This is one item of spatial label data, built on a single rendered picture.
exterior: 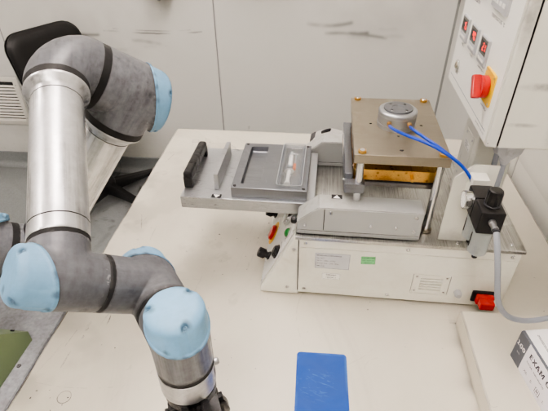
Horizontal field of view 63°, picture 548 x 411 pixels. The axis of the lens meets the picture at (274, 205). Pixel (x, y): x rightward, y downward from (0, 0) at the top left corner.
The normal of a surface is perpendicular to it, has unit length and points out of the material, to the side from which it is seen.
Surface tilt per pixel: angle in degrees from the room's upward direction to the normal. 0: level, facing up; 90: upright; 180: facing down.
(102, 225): 0
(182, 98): 90
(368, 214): 90
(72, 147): 48
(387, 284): 90
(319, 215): 90
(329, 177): 0
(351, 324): 0
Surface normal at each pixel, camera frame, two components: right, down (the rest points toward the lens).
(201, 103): -0.11, 0.59
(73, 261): 0.67, -0.52
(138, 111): 0.44, 0.64
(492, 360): -0.01, -0.81
